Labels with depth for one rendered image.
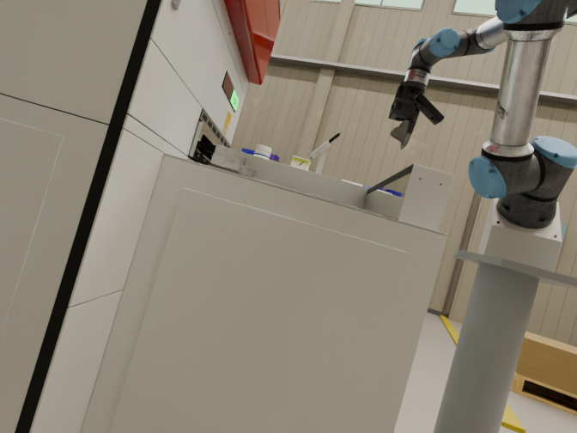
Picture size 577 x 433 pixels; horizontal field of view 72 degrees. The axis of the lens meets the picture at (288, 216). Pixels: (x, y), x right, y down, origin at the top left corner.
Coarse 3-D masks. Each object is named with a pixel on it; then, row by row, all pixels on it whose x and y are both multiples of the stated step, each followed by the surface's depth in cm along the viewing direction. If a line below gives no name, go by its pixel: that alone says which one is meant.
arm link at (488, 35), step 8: (496, 16) 110; (568, 16) 91; (488, 24) 112; (496, 24) 108; (472, 32) 119; (480, 32) 115; (488, 32) 112; (496, 32) 109; (472, 40) 119; (480, 40) 116; (488, 40) 114; (496, 40) 111; (504, 40) 111; (472, 48) 120; (480, 48) 118; (488, 48) 118
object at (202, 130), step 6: (198, 120) 101; (198, 126) 101; (204, 126) 103; (198, 132) 101; (204, 132) 105; (210, 132) 110; (198, 138) 101; (204, 138) 111; (210, 138) 112; (216, 138) 119; (192, 144) 101; (198, 144) 103; (192, 150) 101; (198, 150) 104; (192, 156) 101; (198, 156) 105; (204, 156) 111; (198, 162) 111; (204, 162) 113
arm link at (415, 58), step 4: (416, 40) 130; (420, 40) 128; (424, 40) 127; (416, 44) 129; (420, 44) 128; (416, 48) 128; (412, 52) 130; (416, 52) 127; (412, 56) 129; (416, 56) 127; (412, 60) 129; (416, 60) 127; (420, 60) 126; (412, 64) 128; (416, 64) 127; (420, 64) 127; (424, 64) 127; (408, 68) 130; (412, 68) 128; (416, 68) 127; (420, 68) 127; (424, 68) 127; (428, 68) 127; (428, 72) 128
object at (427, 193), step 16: (416, 176) 89; (432, 176) 89; (448, 176) 89; (416, 192) 89; (432, 192) 89; (448, 192) 89; (416, 208) 89; (432, 208) 89; (416, 224) 89; (432, 224) 89
